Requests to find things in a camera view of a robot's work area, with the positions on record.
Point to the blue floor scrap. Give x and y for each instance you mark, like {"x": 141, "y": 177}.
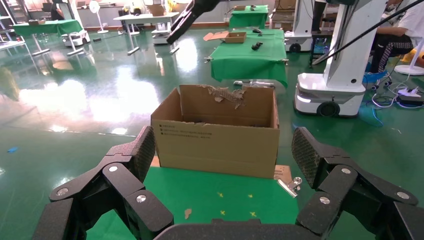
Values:
{"x": 12, "y": 149}

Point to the white power strip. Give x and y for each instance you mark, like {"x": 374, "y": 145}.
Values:
{"x": 410, "y": 96}

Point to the white wheeled robot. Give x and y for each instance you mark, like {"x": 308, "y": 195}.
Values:
{"x": 341, "y": 66}

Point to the flat printed cardboard piece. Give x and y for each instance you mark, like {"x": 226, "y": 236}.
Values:
{"x": 283, "y": 173}

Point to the yellow stool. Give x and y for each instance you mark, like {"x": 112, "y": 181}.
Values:
{"x": 410, "y": 57}

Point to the silver binder clip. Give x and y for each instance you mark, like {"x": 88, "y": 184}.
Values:
{"x": 290, "y": 187}

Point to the seated person white shirt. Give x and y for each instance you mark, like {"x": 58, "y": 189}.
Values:
{"x": 410, "y": 23}

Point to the cardboard box on white table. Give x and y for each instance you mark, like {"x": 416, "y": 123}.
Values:
{"x": 155, "y": 10}

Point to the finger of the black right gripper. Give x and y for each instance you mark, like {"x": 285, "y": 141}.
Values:
{"x": 192, "y": 16}

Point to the small black object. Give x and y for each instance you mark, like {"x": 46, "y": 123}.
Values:
{"x": 257, "y": 46}
{"x": 257, "y": 31}

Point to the long green cloth table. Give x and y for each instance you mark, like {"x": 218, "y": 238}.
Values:
{"x": 46, "y": 27}

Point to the green cloth covered table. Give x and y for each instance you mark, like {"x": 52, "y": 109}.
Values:
{"x": 248, "y": 63}

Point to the large open cardboard carton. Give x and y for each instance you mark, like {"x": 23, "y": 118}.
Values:
{"x": 215, "y": 149}

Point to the white round stand base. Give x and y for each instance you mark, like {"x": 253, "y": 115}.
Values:
{"x": 409, "y": 70}

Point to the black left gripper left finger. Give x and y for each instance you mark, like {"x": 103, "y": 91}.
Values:
{"x": 99, "y": 192}

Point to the small torn cardboard scrap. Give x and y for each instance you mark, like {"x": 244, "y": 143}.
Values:
{"x": 188, "y": 213}

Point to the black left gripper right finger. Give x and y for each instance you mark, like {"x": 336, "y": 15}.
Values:
{"x": 357, "y": 198}

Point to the white long table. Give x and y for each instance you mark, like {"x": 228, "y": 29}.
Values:
{"x": 145, "y": 18}

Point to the white standing fan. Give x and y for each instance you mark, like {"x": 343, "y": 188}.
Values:
{"x": 95, "y": 6}

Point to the small open cardboard box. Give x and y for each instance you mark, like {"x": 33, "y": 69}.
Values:
{"x": 236, "y": 38}

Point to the stacked cardboard boxes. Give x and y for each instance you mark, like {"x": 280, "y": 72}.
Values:
{"x": 281, "y": 16}

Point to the white robot with column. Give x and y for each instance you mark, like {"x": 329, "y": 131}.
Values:
{"x": 299, "y": 38}

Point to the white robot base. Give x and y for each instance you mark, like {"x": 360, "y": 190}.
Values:
{"x": 161, "y": 34}
{"x": 76, "y": 38}

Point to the distant green cloth table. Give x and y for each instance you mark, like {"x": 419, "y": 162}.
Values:
{"x": 248, "y": 18}

